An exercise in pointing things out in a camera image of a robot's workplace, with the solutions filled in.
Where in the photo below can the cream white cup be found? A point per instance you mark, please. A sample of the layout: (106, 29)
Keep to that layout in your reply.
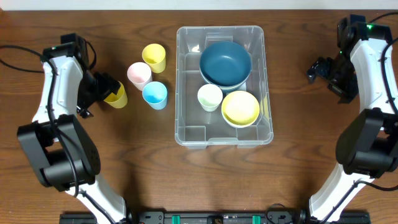
(210, 96)

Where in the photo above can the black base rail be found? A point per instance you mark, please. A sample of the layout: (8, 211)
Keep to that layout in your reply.
(273, 216)

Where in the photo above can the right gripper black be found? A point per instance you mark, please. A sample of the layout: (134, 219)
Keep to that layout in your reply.
(325, 72)

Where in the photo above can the dark blue bowl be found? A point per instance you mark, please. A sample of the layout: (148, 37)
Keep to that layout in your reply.
(226, 64)
(226, 88)

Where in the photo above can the clear plastic storage container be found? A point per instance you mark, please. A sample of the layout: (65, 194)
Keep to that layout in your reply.
(196, 128)

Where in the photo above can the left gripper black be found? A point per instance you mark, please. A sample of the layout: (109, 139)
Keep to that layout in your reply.
(104, 88)

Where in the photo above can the pink cup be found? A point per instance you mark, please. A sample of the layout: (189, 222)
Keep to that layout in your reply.
(139, 74)

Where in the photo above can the yellow small bowl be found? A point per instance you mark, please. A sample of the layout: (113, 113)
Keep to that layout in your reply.
(240, 107)

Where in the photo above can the blue cup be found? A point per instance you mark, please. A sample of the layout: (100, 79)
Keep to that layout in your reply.
(155, 94)

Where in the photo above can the yellow cup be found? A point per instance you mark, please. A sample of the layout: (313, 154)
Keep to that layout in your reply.
(155, 56)
(118, 100)

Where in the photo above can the white small bowl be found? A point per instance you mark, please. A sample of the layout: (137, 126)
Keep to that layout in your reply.
(238, 125)

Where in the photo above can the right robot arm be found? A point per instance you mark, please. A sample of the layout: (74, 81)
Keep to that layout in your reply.
(367, 148)

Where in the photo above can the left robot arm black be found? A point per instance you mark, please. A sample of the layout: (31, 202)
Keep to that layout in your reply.
(59, 150)

